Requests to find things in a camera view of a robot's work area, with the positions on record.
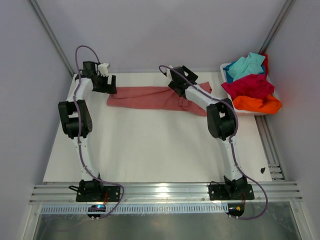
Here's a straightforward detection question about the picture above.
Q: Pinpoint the salmon pink t shirt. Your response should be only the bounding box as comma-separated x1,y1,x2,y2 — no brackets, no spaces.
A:
106,86,207,117

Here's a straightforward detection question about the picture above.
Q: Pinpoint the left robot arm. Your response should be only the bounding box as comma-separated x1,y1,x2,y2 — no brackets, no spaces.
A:
58,61,121,203

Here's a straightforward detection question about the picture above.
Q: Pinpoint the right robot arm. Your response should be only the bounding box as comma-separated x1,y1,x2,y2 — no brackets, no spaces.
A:
164,66,248,200

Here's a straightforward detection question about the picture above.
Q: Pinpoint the white plastic bin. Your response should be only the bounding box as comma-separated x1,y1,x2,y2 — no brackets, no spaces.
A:
219,61,272,118

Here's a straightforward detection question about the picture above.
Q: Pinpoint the teal t shirt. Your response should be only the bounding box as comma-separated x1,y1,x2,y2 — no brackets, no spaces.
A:
223,52,267,84

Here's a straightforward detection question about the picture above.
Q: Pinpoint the crimson red t shirt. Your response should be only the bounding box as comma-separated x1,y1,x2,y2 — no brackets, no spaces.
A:
221,74,275,100

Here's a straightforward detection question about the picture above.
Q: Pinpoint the red t shirt in bin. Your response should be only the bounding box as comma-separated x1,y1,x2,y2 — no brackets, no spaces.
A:
262,53,269,76

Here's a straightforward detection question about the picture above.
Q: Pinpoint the orange t shirt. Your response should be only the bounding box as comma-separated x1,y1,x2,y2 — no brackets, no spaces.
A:
232,94,283,115

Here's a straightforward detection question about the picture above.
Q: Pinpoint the small black scrap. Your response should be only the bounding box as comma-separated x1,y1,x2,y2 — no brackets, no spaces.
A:
260,167,266,174

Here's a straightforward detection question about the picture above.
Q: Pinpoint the left black controller board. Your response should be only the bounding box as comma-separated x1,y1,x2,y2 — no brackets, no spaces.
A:
86,204,106,219

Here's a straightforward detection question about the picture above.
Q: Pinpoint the black controller board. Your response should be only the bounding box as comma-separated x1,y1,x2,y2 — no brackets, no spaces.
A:
226,203,245,218
86,204,106,219

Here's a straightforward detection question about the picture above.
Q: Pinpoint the right black controller board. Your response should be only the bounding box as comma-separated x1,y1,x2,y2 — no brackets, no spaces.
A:
226,203,245,218

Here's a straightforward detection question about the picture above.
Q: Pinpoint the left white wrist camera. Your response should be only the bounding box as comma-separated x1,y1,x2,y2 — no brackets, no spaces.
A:
97,63,109,77

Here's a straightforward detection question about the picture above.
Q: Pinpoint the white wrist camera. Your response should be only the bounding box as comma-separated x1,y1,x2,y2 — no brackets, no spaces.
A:
162,65,174,79
97,63,109,77

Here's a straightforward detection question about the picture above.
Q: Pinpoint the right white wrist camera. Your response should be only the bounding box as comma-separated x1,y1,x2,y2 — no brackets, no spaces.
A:
162,65,174,79

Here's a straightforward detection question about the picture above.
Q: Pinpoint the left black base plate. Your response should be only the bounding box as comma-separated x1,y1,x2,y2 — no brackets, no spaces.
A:
75,186,121,203

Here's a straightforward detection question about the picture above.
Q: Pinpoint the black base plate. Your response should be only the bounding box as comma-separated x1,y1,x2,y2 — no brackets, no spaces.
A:
75,186,121,203
208,181,255,201

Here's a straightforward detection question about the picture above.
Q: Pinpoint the left corner aluminium post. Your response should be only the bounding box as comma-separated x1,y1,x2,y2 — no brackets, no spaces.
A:
27,0,75,76

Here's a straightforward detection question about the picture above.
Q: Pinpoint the corner aluminium post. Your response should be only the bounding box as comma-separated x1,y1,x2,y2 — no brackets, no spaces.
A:
27,0,75,76
258,0,296,54

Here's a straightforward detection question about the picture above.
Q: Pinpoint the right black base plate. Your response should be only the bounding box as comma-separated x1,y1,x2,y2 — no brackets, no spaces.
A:
208,181,255,201

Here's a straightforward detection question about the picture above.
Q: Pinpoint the slotted grey cable duct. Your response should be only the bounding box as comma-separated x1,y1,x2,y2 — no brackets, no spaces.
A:
40,202,228,215

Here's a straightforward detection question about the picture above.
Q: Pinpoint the right side aluminium rail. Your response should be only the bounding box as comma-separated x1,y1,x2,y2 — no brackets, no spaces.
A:
254,115,287,182

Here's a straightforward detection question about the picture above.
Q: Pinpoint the aluminium rail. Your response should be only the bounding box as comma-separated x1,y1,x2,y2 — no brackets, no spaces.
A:
29,181,303,205
254,115,287,182

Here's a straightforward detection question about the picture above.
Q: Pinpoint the right corner aluminium post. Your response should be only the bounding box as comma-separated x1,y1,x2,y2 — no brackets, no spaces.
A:
258,0,296,54

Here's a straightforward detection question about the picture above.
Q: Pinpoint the aluminium front rail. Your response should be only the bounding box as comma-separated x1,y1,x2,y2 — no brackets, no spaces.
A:
29,181,303,205

